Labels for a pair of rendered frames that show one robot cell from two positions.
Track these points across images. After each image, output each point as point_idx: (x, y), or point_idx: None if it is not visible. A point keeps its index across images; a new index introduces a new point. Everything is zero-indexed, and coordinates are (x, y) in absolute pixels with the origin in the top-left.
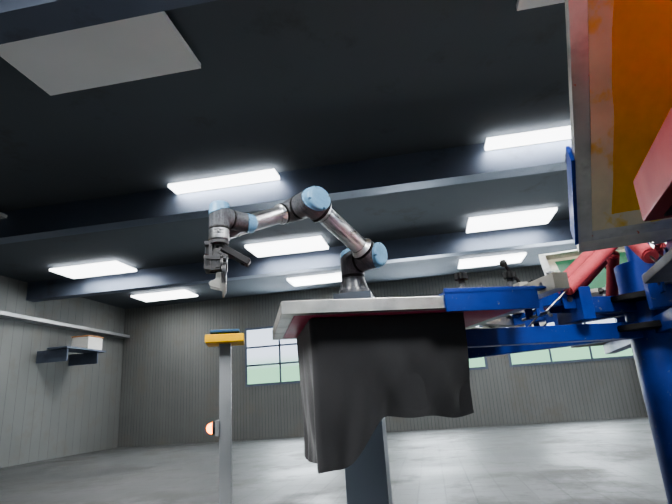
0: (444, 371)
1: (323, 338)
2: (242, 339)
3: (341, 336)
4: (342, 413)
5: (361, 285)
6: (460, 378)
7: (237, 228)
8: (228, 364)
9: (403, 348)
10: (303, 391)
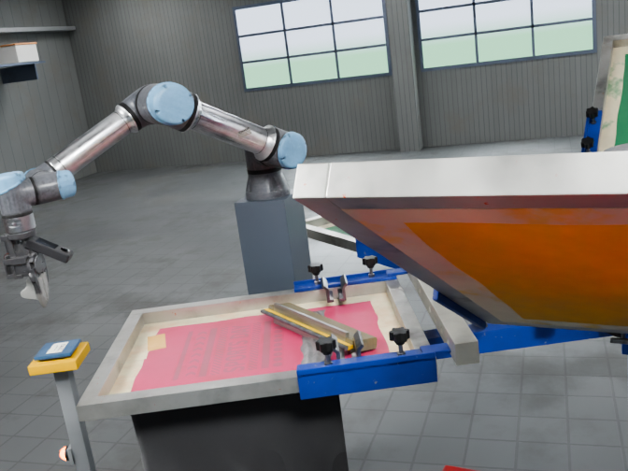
0: (309, 448)
1: (147, 424)
2: (75, 368)
3: (170, 421)
4: None
5: (274, 186)
6: (333, 449)
7: (45, 202)
8: (68, 389)
9: (254, 425)
10: None
